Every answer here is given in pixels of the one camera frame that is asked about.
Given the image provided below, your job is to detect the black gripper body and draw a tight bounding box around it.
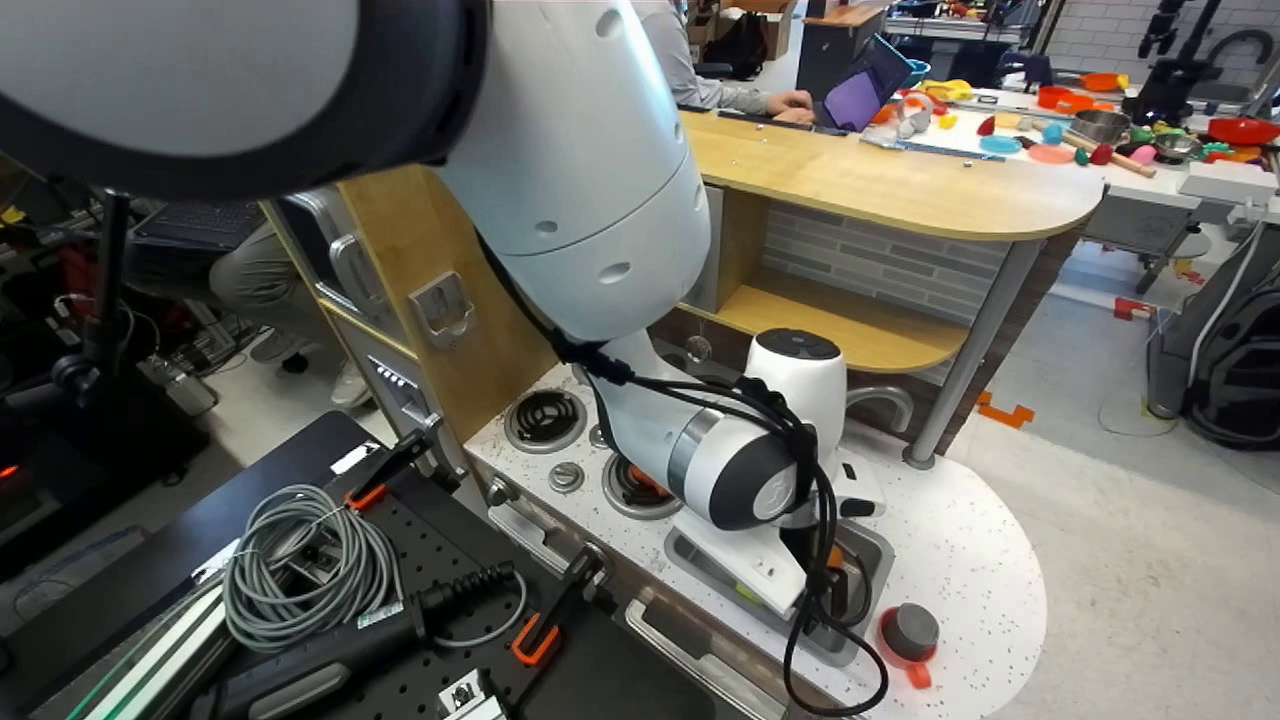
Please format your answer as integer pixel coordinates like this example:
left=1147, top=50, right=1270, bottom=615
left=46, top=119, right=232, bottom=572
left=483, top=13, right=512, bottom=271
left=793, top=529, right=878, bottom=634

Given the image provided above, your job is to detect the silver toy kitchen sink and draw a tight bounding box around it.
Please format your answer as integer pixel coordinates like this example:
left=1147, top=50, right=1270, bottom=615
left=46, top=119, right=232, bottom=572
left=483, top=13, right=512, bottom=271
left=659, top=511, right=898, bottom=673

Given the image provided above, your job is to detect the wooden bar counter with shelf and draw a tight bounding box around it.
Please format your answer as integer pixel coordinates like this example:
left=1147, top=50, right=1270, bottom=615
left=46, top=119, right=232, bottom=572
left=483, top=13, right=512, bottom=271
left=677, top=112, right=1107, bottom=473

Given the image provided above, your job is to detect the red cup with gray lid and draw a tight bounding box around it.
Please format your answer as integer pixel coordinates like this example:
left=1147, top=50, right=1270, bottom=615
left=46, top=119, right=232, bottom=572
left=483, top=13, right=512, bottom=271
left=874, top=600, right=944, bottom=692

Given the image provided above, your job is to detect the white speckled toy kitchen countertop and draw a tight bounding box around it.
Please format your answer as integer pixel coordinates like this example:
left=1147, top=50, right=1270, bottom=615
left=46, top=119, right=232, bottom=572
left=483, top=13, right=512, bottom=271
left=458, top=365, right=1050, bottom=720

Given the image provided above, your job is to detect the gray toy faucet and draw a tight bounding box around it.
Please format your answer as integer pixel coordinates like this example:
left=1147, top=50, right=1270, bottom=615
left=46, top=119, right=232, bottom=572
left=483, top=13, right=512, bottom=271
left=843, top=379, right=922, bottom=437

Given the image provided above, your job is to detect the white toy kettle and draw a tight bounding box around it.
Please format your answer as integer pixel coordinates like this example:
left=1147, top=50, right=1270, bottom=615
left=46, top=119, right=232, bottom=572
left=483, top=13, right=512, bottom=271
left=740, top=328, right=850, bottom=464

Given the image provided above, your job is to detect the orange and black clamp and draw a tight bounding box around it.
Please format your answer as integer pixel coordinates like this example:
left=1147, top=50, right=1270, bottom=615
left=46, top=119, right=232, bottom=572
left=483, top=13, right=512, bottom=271
left=340, top=431, right=434, bottom=518
left=506, top=545, right=605, bottom=673

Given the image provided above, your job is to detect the black perforated mounting board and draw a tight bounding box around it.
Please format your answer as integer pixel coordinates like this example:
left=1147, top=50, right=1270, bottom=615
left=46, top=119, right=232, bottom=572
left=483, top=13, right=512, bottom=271
left=0, top=408, right=723, bottom=720

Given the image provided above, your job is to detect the black bag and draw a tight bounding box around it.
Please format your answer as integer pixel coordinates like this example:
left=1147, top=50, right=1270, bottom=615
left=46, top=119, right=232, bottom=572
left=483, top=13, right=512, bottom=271
left=1142, top=225, right=1280, bottom=451

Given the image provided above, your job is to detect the square gray cabinet latch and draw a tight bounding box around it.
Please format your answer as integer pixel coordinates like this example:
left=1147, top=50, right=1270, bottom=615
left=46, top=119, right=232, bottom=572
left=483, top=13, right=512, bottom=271
left=408, top=269, right=480, bottom=343

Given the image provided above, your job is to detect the purple laptop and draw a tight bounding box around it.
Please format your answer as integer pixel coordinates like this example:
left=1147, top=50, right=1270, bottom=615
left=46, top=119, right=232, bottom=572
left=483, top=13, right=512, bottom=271
left=820, top=68, right=888, bottom=134

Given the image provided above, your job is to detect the wooden toy kitchen cabinet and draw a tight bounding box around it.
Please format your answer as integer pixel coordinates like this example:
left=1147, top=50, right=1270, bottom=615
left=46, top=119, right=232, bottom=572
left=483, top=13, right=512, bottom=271
left=255, top=166, right=564, bottom=451

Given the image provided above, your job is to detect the red bowl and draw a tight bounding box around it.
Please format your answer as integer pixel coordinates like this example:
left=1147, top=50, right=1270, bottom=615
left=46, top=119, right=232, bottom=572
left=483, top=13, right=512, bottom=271
left=1205, top=112, right=1280, bottom=153

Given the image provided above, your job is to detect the aluminium extrusion bar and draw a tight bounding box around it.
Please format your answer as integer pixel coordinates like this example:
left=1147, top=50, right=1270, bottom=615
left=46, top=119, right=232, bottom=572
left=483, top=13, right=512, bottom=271
left=62, top=585, right=232, bottom=720

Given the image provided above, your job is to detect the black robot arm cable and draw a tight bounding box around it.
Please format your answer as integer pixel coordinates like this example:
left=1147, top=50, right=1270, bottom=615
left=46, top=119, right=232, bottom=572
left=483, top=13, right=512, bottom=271
left=536, top=325, right=896, bottom=720

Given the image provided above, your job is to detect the orange floor bracket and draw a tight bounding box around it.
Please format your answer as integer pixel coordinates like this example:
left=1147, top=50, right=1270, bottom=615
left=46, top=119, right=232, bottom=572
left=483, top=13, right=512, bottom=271
left=971, top=389, right=1040, bottom=431

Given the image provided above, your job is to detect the black cable connector handle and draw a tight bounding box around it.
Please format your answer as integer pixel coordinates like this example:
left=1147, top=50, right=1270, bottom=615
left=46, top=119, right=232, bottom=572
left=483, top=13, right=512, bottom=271
left=194, top=565, right=536, bottom=720

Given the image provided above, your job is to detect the coiled gray cable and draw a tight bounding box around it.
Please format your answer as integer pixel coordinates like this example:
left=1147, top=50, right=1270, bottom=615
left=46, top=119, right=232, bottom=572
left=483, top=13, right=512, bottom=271
left=220, top=480, right=404, bottom=651

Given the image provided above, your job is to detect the gray cabinet door handle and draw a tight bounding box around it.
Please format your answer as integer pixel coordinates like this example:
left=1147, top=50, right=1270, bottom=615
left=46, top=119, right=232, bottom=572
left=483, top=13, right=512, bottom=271
left=320, top=227, right=392, bottom=325

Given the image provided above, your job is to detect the black camera stand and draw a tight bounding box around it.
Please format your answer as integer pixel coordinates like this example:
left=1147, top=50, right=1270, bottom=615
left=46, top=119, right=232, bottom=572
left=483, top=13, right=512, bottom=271
left=0, top=184, right=224, bottom=538

